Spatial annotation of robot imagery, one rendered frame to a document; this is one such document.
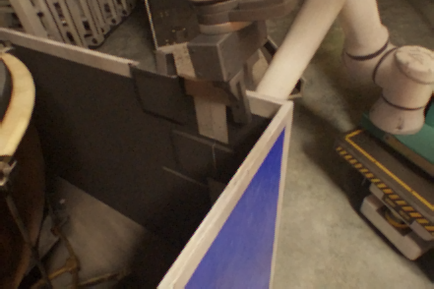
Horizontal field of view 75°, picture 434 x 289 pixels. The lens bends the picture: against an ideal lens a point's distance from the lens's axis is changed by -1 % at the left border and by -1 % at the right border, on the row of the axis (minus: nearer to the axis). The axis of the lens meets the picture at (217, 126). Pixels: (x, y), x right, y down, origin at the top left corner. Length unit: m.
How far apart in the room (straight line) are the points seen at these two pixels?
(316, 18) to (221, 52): 0.43
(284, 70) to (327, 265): 0.87
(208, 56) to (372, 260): 1.20
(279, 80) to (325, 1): 0.20
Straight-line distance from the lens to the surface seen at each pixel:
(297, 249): 1.36
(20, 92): 0.60
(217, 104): 0.48
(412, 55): 1.20
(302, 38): 0.74
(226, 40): 0.36
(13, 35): 0.92
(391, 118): 1.25
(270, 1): 0.34
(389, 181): 1.24
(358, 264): 1.39
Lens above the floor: 1.21
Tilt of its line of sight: 41 degrees down
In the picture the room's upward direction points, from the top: 6 degrees counter-clockwise
